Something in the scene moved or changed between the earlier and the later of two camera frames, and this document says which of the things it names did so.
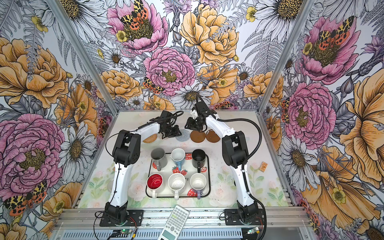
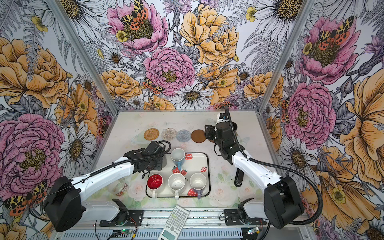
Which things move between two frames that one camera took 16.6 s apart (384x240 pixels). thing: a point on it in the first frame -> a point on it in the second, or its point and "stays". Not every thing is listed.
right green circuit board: [255, 230] stays
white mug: [176, 182] stays
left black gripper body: [171, 131] -> [155, 164]
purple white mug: [198, 181] stays
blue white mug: [178, 156] stays
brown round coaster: [197, 137] stays
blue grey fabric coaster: [185, 135] stays
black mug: [198, 159] -> [234, 125]
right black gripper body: [195, 124] -> [212, 134]
